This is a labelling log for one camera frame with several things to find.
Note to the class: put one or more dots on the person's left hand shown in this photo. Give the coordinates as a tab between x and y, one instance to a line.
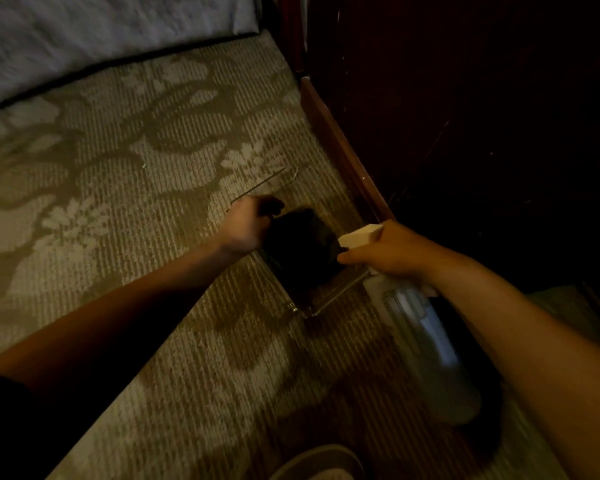
242	227

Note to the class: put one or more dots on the person's right hand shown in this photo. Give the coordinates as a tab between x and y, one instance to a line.
405	254

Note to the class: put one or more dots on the person's left fingers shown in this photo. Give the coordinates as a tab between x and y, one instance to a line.
270	205

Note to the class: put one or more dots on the person's right fingers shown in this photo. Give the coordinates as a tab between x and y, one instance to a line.
354	256

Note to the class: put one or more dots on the clear spray bottle white nozzle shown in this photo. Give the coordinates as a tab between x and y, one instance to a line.
430	344

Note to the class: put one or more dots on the person's left forearm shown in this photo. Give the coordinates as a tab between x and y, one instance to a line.
130	314

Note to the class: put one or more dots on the person's right forearm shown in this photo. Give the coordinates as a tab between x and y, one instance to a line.
545	364

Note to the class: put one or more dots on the clear acrylic box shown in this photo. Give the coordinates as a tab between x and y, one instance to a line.
325	294

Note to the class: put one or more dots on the brown wooden baseboard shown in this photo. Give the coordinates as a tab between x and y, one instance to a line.
342	149

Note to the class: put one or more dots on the dark wooden cabinet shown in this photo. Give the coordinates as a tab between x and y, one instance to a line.
480	119

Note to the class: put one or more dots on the grey shoe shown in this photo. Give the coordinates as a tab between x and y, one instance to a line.
320	464

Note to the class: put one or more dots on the white bed cover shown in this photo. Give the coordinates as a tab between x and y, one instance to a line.
95	39

